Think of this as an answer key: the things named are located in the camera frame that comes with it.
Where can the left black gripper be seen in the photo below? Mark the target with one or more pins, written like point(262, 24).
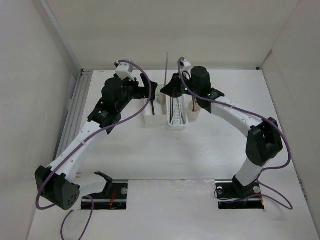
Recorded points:
point(141, 92)

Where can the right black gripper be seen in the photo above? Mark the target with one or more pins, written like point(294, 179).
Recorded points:
point(172, 88)

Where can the black chopstick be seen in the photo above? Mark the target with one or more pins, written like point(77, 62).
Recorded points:
point(175, 105)
point(170, 109)

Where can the beige plastic spoon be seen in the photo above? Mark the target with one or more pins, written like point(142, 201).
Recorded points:
point(161, 99)

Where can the brown wooden fork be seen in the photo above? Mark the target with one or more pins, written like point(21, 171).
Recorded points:
point(194, 105)

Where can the black plastic spoon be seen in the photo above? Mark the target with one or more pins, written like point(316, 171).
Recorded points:
point(152, 107)

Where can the silver metal chopstick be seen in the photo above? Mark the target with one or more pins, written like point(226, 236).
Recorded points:
point(165, 76)

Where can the light wooden chopstick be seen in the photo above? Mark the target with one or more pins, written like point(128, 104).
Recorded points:
point(170, 110)

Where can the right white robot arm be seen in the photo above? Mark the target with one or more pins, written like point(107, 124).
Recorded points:
point(263, 141)

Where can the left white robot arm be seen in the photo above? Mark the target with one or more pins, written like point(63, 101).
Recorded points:
point(57, 183)

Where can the white perforated tray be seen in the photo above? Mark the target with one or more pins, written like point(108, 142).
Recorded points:
point(178, 127)

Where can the white paper cup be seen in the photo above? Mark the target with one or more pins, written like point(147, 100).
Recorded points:
point(192, 116)

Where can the white square box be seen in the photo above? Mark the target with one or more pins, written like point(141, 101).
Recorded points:
point(159, 119)

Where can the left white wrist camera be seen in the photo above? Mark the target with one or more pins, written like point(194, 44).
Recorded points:
point(124, 70)

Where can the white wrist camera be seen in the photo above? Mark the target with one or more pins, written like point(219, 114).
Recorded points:
point(124, 70)
point(184, 63)

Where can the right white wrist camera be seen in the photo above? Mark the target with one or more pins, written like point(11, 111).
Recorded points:
point(184, 63)

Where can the aluminium rail frame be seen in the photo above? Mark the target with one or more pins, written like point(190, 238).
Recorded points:
point(73, 111)

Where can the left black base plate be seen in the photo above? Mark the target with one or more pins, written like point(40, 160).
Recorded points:
point(106, 196)

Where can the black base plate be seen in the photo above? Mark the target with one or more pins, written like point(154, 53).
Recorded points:
point(106, 196)
point(233, 196)

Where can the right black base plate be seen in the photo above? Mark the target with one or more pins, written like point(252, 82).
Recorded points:
point(233, 196)

